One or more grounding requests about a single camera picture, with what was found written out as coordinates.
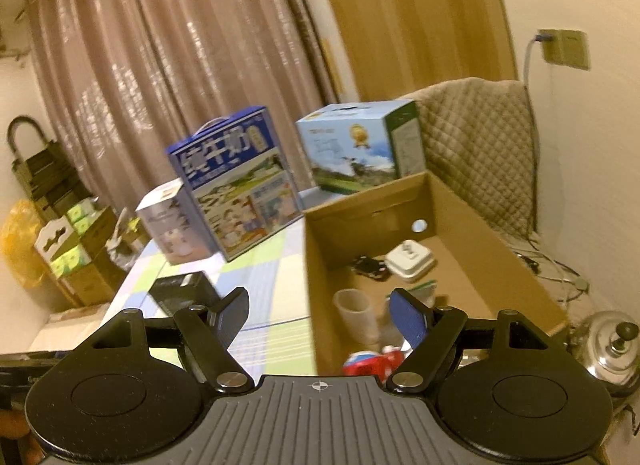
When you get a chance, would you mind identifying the beige shiny curtain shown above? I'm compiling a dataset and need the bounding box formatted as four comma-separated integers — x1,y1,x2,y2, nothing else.
25,0,351,226

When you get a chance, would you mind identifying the black toy car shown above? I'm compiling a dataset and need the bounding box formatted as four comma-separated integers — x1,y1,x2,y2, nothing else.
350,255,393,280

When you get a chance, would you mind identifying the white square night light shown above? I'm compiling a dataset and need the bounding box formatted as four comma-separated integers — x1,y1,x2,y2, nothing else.
384,240,437,281

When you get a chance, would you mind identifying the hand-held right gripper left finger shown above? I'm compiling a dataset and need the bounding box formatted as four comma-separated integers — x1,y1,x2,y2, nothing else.
80,287,253,392

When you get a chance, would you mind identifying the blue illustrated milk carton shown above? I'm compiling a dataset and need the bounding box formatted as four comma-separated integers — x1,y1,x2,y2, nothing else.
166,105,304,263

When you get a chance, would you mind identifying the brown cardboard carton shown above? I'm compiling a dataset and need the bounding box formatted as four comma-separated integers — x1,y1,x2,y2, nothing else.
80,207,132,306

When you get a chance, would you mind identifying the person's left hand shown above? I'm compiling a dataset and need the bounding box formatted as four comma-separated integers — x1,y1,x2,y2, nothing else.
0,407,47,465

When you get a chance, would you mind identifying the black arched handle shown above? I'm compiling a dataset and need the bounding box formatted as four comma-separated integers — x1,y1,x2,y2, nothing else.
6,115,53,186

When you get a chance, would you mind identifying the white green tissue carton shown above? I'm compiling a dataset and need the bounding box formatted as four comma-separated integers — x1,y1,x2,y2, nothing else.
65,197,101,238
34,217,93,278

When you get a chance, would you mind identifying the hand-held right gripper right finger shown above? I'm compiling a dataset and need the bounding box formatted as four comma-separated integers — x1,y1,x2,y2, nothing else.
386,287,561,392

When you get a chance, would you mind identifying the brown cardboard box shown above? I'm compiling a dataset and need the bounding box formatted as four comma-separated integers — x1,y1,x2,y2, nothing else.
303,171,571,378

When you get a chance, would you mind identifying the white humidifier box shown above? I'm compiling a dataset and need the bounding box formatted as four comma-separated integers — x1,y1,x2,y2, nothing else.
135,177,226,266

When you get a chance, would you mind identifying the yellow plastic bag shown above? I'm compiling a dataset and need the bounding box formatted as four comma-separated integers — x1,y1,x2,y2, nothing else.
0,200,46,288

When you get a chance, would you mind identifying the white charger cable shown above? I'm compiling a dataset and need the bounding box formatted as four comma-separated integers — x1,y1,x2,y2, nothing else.
515,245,591,303

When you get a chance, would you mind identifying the clear plastic cup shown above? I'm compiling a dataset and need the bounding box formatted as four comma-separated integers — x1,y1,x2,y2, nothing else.
332,288,381,346

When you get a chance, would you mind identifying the beige quilted cover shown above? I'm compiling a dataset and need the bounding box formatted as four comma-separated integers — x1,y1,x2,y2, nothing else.
400,77,543,241

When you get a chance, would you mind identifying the checked tablecloth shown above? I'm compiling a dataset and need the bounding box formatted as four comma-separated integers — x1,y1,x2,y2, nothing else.
30,225,321,381

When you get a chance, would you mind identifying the light blue milk carton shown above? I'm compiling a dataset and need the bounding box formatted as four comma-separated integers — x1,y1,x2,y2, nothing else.
295,99,427,196

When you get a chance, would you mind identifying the wall socket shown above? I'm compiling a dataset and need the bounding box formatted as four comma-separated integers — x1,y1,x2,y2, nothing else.
542,30,591,70

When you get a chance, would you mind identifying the red and blue cat toy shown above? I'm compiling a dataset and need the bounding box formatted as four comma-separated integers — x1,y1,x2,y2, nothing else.
342,347,406,378

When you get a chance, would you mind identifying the metal kettle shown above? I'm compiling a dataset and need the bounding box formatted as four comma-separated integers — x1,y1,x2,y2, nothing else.
570,310,640,396

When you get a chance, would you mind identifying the black product box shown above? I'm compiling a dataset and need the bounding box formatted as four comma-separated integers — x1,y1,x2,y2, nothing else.
148,271,223,318

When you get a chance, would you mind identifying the stack of dark boxes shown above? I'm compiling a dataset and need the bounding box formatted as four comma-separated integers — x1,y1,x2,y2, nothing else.
15,142,92,218

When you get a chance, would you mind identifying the white knotted bag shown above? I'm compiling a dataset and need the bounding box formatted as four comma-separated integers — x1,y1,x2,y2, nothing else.
107,210,143,266

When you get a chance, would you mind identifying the white flat box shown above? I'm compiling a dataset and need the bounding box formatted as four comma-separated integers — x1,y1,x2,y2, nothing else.
30,302,116,353

